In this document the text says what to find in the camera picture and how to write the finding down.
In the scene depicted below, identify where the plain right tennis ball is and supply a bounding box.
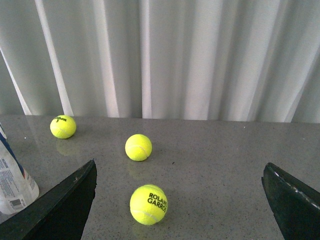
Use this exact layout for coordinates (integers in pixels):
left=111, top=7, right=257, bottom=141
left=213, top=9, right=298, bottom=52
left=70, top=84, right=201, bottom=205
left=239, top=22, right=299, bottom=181
left=125, top=134, right=153, bottom=162

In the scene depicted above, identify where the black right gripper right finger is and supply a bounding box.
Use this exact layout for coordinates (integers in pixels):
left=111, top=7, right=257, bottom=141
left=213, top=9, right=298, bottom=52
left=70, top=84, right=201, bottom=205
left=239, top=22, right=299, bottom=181
left=261, top=162, right=320, bottom=240

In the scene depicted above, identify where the Roland Garros tennis ball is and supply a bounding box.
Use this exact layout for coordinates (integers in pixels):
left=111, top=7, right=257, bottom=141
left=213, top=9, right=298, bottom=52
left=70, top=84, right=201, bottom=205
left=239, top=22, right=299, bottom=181
left=129, top=184, right=168, bottom=226

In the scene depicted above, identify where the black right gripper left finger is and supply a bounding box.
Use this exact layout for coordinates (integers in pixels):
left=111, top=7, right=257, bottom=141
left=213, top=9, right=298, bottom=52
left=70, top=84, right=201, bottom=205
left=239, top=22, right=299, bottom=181
left=0, top=160, right=97, bottom=240

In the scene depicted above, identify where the white pleated curtain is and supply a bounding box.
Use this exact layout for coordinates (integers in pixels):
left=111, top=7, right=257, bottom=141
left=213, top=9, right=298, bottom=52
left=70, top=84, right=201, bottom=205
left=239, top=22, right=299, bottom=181
left=0, top=0, right=320, bottom=123

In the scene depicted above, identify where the clear plastic tennis ball can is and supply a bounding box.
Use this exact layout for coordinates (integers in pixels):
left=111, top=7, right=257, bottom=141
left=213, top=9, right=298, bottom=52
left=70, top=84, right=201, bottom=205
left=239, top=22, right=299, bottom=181
left=0, top=128, right=40, bottom=215

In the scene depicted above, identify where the far Wilson 3 tennis ball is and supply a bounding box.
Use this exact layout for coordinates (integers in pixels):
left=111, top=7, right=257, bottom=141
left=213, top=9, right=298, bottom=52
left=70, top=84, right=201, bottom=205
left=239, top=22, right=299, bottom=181
left=49, top=115, right=77, bottom=139

